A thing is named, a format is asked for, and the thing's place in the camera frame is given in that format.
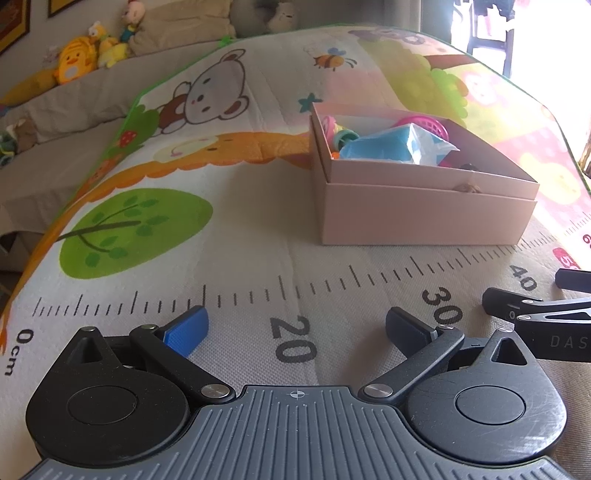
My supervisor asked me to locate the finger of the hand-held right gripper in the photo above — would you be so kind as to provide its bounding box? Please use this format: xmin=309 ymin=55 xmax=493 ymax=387
xmin=555 ymin=269 xmax=591 ymax=292
xmin=481 ymin=287 xmax=591 ymax=324

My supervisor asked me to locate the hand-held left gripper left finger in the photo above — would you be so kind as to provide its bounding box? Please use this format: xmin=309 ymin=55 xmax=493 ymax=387
xmin=68 ymin=305 xmax=237 ymax=406

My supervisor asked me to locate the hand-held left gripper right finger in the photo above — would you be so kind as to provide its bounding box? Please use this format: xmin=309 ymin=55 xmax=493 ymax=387
xmin=362 ymin=306 xmax=532 ymax=407

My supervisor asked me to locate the pink cardboard box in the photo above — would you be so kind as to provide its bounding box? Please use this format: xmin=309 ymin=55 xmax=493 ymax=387
xmin=308 ymin=102 xmax=541 ymax=246

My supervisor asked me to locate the blue wipes packet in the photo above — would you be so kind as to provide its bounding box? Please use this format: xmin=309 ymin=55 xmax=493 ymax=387
xmin=339 ymin=124 xmax=462 ymax=166

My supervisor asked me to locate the teal plastic toy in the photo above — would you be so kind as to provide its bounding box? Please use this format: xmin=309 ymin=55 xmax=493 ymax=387
xmin=335 ymin=128 xmax=361 ymax=151

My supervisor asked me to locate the printed play mat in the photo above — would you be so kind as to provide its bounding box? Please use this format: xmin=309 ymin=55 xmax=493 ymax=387
xmin=0 ymin=25 xmax=591 ymax=480

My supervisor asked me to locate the pink perforated plastic toy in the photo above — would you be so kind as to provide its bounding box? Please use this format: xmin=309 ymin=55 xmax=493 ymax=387
xmin=394 ymin=115 xmax=448 ymax=141

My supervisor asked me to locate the beige sofa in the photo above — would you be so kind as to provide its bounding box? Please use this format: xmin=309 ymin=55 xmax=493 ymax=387
xmin=0 ymin=39 xmax=232 ymax=278

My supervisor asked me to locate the dark chair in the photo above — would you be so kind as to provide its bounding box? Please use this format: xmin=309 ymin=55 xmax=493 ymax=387
xmin=466 ymin=18 xmax=515 ymax=77

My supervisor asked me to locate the small colourful plush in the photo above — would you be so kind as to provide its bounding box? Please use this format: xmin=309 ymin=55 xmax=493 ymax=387
xmin=0 ymin=117 xmax=38 ymax=167

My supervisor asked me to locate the yellow plush toy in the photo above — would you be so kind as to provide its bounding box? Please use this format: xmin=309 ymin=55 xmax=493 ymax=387
xmin=88 ymin=22 xmax=130 ymax=70

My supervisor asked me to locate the yellow long plush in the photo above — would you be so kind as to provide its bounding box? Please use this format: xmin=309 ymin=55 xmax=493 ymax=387
xmin=0 ymin=69 xmax=61 ymax=106

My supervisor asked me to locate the orange tiger plush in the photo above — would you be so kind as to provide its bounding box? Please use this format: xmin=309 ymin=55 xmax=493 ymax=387
xmin=55 ymin=37 xmax=100 ymax=86

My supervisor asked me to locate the beige pillow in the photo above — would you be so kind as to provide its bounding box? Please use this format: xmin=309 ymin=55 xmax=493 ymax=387
xmin=129 ymin=0 xmax=237 ymax=57

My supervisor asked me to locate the small doll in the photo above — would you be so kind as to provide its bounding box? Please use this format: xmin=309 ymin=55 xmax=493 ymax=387
xmin=121 ymin=0 xmax=146 ymax=44

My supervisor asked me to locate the grey plush pillow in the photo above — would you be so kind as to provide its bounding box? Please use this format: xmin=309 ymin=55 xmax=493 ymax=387
xmin=231 ymin=0 xmax=298 ymax=35

